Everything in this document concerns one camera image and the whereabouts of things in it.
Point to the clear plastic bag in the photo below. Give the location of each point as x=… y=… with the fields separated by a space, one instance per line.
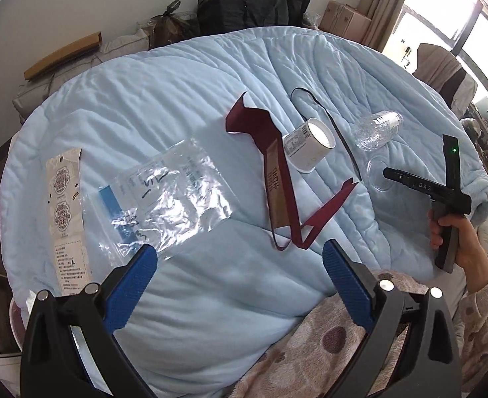
x=165 y=190

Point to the black duffel bag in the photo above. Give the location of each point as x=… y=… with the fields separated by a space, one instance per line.
x=240 y=8

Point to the flat brown pad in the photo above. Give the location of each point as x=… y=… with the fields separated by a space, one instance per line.
x=61 y=54

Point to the chair with clothes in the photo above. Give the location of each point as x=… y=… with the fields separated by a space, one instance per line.
x=439 y=66

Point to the light blue quilted blanket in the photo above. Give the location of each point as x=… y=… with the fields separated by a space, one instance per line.
x=211 y=91

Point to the pink trash bin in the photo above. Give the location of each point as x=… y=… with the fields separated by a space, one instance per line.
x=16 y=323

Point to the small grey storage bag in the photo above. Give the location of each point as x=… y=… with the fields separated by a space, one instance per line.
x=123 y=41

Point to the white paper cup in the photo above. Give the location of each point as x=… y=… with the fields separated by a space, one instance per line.
x=302 y=145

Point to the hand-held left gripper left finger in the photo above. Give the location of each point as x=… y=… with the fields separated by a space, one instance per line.
x=132 y=290

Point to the person's right hand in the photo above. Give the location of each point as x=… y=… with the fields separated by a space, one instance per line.
x=468 y=242

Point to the clear plastic lid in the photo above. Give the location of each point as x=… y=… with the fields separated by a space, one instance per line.
x=376 y=174

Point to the person's pajama legs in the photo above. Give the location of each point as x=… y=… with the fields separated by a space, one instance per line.
x=318 y=356

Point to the long white paper tag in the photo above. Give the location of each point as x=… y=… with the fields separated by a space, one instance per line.
x=63 y=215

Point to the cardboard box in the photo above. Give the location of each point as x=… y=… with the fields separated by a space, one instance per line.
x=331 y=14
x=354 y=23

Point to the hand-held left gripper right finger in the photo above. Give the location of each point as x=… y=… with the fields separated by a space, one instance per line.
x=347 y=286

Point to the large grey storage bag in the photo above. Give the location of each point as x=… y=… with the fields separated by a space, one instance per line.
x=32 y=91

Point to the person's right forearm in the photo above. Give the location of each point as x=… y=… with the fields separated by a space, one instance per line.
x=484 y=319

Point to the clear plastic bottle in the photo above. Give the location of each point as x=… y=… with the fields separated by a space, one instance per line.
x=372 y=132

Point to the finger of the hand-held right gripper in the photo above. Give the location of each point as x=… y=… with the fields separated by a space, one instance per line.
x=397 y=176

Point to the brown plastic bag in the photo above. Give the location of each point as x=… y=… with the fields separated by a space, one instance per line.
x=171 y=29

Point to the beige curtain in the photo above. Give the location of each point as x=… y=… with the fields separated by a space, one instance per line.
x=387 y=4

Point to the maroon ribbon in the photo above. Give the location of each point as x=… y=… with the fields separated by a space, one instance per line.
x=260 y=128

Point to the window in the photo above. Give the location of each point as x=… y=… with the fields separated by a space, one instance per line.
x=443 y=4

